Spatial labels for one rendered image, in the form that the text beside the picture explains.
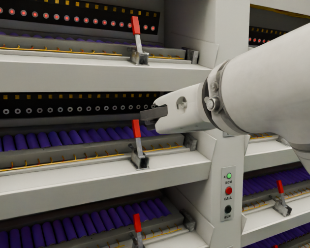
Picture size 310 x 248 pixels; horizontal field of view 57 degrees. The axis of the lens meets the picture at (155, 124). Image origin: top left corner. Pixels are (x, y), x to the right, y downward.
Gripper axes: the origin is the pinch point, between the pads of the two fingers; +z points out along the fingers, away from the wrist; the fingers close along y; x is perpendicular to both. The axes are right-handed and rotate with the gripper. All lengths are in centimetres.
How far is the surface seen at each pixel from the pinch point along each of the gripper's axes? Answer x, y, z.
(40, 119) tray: 3.8, -15.7, 23.1
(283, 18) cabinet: 34, 62, 19
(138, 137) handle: -2.1, -0.3, 9.6
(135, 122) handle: 0.8, -0.5, 9.8
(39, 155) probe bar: -3.7, -17.4, 13.7
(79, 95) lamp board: 8.4, -7.6, 20.9
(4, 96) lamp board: 8.2, -22.0, 20.8
